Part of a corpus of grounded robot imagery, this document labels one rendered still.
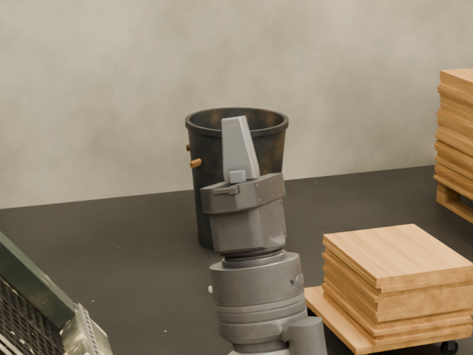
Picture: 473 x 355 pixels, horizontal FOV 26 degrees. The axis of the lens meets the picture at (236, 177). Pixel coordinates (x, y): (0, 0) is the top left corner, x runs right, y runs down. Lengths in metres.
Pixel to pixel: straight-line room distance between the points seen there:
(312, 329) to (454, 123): 4.85
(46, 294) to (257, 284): 1.40
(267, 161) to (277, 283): 4.10
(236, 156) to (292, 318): 0.16
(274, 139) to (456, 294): 1.42
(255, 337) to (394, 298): 2.98
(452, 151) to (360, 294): 1.95
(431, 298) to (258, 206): 3.09
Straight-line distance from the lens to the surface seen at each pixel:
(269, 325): 0.96
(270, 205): 0.98
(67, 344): 2.27
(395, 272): 3.93
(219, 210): 0.93
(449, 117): 5.82
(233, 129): 0.98
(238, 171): 0.97
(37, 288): 2.32
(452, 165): 5.84
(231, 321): 0.97
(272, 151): 5.06
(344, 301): 4.19
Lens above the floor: 1.88
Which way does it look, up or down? 17 degrees down
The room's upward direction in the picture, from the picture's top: straight up
